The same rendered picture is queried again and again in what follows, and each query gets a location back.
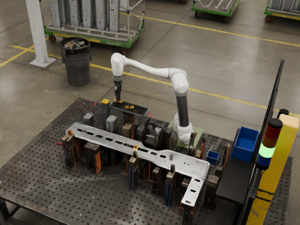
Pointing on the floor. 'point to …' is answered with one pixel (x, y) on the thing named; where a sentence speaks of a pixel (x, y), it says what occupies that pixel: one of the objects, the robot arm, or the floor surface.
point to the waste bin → (76, 60)
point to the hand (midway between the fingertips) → (118, 97)
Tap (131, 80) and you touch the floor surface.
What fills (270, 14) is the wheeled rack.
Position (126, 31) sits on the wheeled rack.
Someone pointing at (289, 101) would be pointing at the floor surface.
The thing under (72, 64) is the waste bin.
